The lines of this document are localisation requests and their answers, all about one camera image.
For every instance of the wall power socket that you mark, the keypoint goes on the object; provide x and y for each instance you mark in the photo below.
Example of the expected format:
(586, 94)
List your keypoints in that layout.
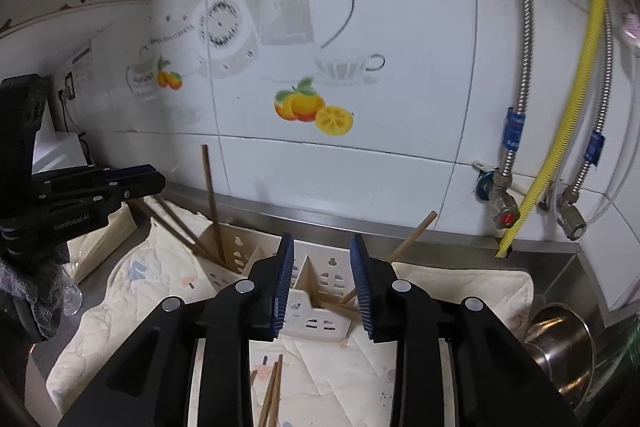
(68, 86)

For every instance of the beige plastic utensil holder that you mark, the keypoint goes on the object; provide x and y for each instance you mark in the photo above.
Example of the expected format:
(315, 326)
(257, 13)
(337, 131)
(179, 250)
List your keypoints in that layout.
(320, 322)

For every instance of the green glass jar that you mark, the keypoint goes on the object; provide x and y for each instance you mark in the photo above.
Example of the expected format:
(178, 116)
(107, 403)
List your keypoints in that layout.
(625, 342)

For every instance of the clear plastic tube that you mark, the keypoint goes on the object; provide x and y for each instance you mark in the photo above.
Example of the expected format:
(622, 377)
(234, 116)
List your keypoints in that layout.
(627, 157)

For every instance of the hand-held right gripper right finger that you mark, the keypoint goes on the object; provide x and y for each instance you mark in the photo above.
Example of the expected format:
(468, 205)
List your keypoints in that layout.
(361, 287)

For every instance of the person's left forearm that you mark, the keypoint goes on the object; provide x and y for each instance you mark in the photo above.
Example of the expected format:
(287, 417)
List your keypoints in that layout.
(30, 297)

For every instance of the white cutting board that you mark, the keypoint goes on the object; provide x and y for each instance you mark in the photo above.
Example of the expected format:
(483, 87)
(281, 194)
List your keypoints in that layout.
(60, 152)

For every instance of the metal water valve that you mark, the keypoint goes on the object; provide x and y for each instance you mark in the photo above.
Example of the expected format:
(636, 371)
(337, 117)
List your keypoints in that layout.
(570, 214)

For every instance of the brown wooden chopstick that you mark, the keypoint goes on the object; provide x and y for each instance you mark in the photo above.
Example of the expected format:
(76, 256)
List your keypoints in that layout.
(410, 234)
(210, 197)
(340, 307)

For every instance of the white wall label sticker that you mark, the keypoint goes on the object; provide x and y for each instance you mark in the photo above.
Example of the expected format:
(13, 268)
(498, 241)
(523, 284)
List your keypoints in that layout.
(82, 63)

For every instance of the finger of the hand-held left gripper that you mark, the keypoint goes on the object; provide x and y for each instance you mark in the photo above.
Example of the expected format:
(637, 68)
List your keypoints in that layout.
(135, 188)
(90, 177)

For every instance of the cream quilted printed mat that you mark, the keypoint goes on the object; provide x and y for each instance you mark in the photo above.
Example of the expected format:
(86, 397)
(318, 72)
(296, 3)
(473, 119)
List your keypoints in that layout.
(340, 372)

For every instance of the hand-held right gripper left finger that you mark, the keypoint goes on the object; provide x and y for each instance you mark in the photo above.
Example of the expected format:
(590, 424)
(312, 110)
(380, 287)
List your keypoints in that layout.
(281, 287)

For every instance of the clear drinking glass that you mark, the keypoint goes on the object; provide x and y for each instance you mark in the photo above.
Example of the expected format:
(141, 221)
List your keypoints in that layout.
(71, 299)

